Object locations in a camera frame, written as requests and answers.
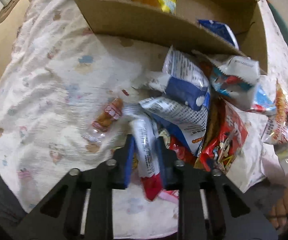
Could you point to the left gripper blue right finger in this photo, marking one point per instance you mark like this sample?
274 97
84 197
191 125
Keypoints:
168 170

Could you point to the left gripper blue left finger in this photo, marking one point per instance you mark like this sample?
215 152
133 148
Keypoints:
121 173

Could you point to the white yellow popcorn snack bag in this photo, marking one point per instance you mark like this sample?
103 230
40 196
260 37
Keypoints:
276 130

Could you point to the white red-tipped snack bar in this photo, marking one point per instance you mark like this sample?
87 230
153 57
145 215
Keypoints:
144 131

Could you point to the blue white cracker bag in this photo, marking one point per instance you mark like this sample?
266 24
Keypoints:
184 105

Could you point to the red Wangzai milk candy bag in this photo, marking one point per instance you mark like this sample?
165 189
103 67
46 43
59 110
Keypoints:
224 139

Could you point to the dark blue snack bag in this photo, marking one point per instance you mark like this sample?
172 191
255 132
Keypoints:
220 29

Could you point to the pink white sauce pouch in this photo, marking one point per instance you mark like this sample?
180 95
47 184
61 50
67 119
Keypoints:
170 196

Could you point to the person's right hand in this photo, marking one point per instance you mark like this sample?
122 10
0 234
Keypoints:
286 199

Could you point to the clear candy wrapper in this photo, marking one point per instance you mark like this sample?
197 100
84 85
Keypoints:
94 136

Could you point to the small red candy wrapper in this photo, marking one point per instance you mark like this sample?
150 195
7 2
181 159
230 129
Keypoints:
112 112

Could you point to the white patterned bed quilt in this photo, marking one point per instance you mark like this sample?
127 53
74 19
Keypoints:
59 76

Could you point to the open cardboard box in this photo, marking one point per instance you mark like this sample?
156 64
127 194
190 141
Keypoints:
138 21

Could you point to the teal cushion by wall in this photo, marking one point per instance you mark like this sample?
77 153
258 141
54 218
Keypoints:
280 21

